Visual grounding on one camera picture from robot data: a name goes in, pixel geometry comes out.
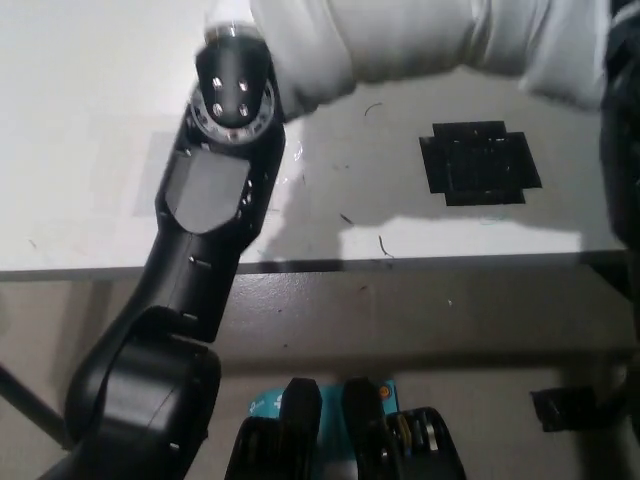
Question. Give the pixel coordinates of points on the black tape square patch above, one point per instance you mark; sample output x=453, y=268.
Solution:
x=480, y=165

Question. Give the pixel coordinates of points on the thin dark thread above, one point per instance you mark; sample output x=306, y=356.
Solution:
x=382, y=245
x=372, y=106

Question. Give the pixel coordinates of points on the black diagonal metal rod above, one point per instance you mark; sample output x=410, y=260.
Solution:
x=30, y=405

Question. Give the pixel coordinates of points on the large clear tape sheet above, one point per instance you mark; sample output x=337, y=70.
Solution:
x=147, y=175

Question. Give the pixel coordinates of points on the white square pillow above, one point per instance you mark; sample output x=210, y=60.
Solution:
x=400, y=40

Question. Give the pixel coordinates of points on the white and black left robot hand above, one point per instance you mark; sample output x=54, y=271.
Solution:
x=230, y=12

